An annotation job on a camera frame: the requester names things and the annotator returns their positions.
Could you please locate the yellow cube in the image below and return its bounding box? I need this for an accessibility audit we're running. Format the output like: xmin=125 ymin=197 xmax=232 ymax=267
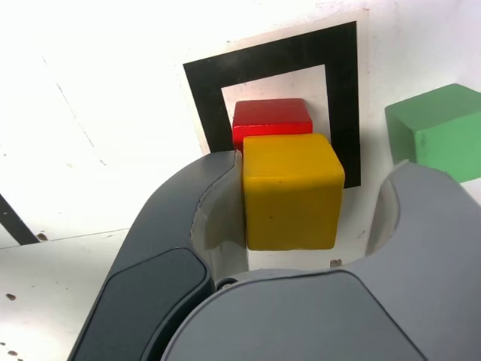
xmin=242 ymin=133 xmax=346 ymax=252

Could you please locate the green cube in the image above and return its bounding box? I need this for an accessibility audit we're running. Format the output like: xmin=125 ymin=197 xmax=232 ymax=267
xmin=384 ymin=83 xmax=481 ymax=185

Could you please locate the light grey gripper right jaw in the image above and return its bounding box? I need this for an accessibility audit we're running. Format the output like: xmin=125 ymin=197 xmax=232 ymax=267
xmin=161 ymin=159 xmax=481 ymax=361

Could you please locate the black tape square outline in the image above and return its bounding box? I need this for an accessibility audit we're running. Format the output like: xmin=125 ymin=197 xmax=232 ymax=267
xmin=183 ymin=21 xmax=362 ymax=189

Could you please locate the red cube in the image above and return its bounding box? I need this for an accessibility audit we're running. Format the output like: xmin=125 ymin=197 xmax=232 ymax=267
xmin=231 ymin=98 xmax=314 ymax=152

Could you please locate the black tape strip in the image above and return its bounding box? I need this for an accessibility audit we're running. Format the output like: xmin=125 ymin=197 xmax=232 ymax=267
xmin=0 ymin=193 xmax=41 ymax=245

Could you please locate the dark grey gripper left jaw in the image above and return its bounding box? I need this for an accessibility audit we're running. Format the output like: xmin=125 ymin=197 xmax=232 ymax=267
xmin=68 ymin=149 xmax=250 ymax=361

